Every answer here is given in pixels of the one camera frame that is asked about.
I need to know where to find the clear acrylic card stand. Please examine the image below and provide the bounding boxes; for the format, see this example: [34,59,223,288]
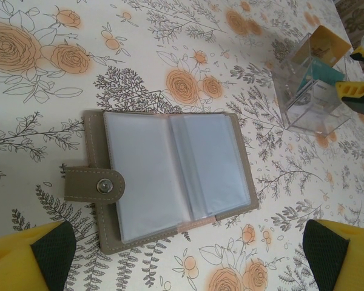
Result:
[271,32,353,136]

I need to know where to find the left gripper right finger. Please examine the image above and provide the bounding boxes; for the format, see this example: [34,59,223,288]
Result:
[302,218,364,291]

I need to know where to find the white printed card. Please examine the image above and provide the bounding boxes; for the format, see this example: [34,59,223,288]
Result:
[314,81,343,112]

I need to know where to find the teal card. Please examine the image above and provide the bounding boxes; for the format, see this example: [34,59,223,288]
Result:
[303,59,346,92]

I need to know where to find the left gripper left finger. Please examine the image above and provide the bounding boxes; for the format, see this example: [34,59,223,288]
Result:
[0,221,77,291]

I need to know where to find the orange yellow card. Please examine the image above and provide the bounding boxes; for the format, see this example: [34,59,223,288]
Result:
[291,25,352,69]

